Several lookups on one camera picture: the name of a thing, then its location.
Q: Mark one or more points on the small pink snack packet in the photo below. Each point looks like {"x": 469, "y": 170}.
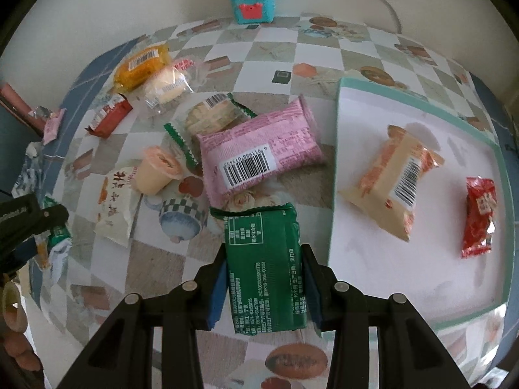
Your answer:
{"x": 52, "y": 127}

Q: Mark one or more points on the small red snack packet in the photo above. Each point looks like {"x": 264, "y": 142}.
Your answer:
{"x": 480, "y": 210}

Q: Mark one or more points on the clear packet with cream cake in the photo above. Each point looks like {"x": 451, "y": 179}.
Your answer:
{"x": 166, "y": 85}

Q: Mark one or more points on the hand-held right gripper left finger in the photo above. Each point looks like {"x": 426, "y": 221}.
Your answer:
{"x": 215, "y": 300}

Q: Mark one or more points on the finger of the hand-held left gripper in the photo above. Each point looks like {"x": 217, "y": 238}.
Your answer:
{"x": 18, "y": 253}
{"x": 24, "y": 212}

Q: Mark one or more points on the person's left hand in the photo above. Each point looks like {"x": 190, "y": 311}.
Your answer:
{"x": 18, "y": 352}

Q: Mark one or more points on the teal box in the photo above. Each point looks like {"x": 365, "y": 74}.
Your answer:
{"x": 251, "y": 0}

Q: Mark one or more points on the clear green-edged cracker packet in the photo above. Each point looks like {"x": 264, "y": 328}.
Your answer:
{"x": 211, "y": 115}

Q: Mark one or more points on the peach jelly cup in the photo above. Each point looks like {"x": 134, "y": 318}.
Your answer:
{"x": 152, "y": 174}

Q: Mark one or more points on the green and white snack packet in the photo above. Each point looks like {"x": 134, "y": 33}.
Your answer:
{"x": 59, "y": 237}

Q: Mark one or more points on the beige orange snack packet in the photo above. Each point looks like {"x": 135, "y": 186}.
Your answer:
{"x": 385, "y": 182}

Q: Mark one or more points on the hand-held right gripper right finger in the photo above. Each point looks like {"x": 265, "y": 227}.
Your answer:
{"x": 312, "y": 295}

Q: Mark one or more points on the red brown snack packet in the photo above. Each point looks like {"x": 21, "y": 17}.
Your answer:
{"x": 109, "y": 115}

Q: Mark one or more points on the white snack packet red print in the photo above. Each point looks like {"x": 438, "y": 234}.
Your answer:
{"x": 115, "y": 206}

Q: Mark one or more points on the white tray with green rim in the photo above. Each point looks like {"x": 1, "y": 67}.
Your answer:
{"x": 365, "y": 251}

